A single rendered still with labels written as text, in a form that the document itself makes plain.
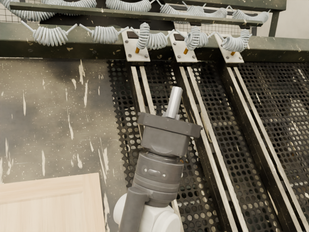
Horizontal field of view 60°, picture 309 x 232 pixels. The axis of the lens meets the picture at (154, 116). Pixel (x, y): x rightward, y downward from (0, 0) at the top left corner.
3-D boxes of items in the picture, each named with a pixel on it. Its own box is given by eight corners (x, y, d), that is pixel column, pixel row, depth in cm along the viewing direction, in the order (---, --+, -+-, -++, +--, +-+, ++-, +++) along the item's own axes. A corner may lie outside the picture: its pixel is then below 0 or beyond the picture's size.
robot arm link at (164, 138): (202, 125, 46) (186, 194, 45) (204, 126, 55) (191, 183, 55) (133, 109, 49) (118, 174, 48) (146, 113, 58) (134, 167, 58)
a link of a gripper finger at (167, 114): (176, 86, 50) (169, 118, 50) (179, 89, 53) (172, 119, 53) (168, 84, 50) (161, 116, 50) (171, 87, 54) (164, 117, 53)
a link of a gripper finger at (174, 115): (179, 89, 53) (172, 119, 53) (176, 86, 50) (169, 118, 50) (186, 90, 53) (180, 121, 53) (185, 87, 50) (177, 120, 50)
